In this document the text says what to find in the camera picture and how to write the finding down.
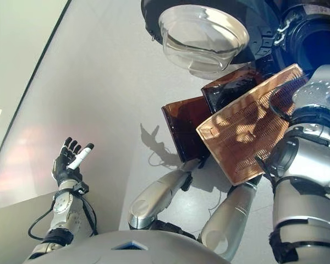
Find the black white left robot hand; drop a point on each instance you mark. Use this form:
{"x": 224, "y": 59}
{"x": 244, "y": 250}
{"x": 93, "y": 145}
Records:
{"x": 64, "y": 165}

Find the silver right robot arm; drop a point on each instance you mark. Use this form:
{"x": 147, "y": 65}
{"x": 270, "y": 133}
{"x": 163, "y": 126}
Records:
{"x": 305, "y": 170}

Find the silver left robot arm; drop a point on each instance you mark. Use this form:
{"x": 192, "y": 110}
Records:
{"x": 60, "y": 209}

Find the round washing machine door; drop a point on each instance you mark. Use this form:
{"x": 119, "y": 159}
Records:
{"x": 203, "y": 41}

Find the grey drum washing machine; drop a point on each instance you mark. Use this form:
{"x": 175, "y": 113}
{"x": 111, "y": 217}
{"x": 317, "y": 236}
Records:
{"x": 313, "y": 33}

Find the silver left robot leg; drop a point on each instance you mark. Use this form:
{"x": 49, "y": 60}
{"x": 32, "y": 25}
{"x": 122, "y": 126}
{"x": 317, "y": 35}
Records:
{"x": 154, "y": 198}

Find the silver robot leg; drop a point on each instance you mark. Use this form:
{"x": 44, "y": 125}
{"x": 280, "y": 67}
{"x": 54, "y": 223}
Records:
{"x": 228, "y": 217}
{"x": 154, "y": 198}

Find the grey robot torso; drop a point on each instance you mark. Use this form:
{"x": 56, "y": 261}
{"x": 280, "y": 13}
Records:
{"x": 132, "y": 250}

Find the brown acrylic stool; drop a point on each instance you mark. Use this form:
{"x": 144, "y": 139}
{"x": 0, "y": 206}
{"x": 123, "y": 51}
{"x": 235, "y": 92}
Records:
{"x": 184, "y": 123}

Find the silver right robot leg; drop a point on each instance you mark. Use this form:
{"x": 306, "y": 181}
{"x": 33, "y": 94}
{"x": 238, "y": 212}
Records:
{"x": 228, "y": 217}

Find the wicker laundry basket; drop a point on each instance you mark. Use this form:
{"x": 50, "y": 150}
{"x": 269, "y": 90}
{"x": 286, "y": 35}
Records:
{"x": 242, "y": 132}

